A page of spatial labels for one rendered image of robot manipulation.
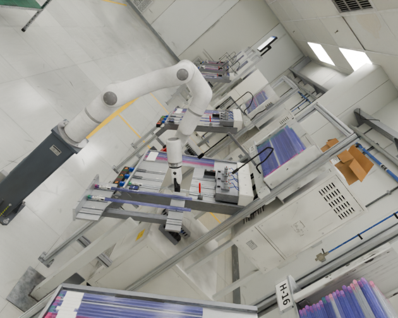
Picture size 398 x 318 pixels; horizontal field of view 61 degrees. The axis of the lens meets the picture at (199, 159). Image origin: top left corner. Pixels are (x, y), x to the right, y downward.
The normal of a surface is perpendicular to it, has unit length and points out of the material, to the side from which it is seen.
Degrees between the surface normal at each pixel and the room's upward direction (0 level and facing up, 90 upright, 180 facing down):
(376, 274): 90
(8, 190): 90
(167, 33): 90
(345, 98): 90
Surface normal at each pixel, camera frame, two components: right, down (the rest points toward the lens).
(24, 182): -0.04, 0.40
